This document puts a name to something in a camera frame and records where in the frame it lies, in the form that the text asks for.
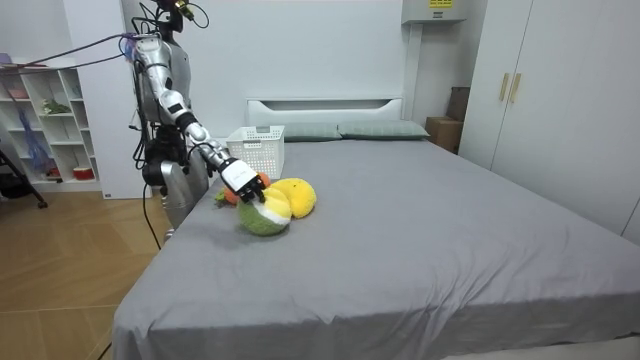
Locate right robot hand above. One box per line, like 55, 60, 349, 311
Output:
218, 157, 268, 205

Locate green and yellow soft toy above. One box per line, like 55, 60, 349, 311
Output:
236, 186, 294, 238

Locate orange soft toy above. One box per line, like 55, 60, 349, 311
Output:
214, 171, 273, 207

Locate white plastic basket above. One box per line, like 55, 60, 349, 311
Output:
225, 124, 287, 181

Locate robot legs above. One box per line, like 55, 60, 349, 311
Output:
157, 148, 212, 242

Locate green pillow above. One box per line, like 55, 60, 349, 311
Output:
283, 122, 344, 144
337, 119, 431, 142

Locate robot body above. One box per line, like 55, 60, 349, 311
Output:
130, 0, 211, 189

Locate tall white cabinet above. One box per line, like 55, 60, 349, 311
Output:
61, 0, 152, 201

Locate grey bed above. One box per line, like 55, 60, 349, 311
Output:
110, 96, 640, 360

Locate white open shelf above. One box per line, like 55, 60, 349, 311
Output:
0, 61, 102, 194

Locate green plant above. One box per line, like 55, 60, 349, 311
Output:
40, 98, 73, 117

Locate blue net bag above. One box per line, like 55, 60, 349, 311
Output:
16, 106, 52, 174

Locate cardboard box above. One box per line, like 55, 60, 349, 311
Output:
424, 115, 465, 155

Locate black tripod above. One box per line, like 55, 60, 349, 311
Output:
0, 146, 50, 210

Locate dark brown box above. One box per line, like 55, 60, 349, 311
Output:
445, 86, 472, 123

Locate white wardrobe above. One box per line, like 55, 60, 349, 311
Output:
457, 0, 640, 247

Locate black floor cable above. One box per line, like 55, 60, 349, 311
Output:
141, 183, 163, 251

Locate white wall conduit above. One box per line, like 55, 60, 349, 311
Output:
403, 22, 424, 122

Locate cable bundle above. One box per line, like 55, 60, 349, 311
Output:
0, 31, 139, 77

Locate grey wall box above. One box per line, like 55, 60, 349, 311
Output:
400, 0, 469, 26

